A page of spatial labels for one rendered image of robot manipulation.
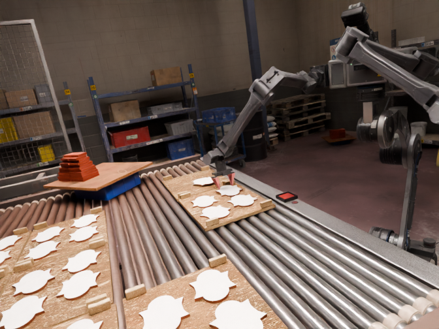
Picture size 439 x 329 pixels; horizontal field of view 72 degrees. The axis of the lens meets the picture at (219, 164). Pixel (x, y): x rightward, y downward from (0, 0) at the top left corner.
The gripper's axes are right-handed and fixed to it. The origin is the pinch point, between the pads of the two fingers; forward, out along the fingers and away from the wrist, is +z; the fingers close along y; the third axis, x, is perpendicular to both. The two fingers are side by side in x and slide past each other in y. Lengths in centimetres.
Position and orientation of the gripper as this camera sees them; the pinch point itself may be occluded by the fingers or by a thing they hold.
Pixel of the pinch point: (225, 187)
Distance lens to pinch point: 165.2
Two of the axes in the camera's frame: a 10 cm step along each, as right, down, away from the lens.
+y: 9.1, -2.4, 3.3
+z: 2.3, 9.7, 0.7
